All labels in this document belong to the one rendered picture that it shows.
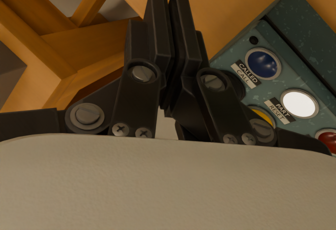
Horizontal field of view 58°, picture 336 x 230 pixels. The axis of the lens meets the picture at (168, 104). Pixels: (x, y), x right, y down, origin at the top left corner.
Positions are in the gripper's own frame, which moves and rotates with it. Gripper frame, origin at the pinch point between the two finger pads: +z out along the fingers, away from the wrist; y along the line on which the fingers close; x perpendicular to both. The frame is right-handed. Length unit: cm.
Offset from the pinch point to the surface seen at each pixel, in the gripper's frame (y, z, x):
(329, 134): 12.2, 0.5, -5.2
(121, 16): 5, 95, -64
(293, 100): 9.7, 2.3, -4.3
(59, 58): -7.1, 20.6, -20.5
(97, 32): -2.9, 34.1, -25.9
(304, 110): 10.5, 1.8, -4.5
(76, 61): -5.2, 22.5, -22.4
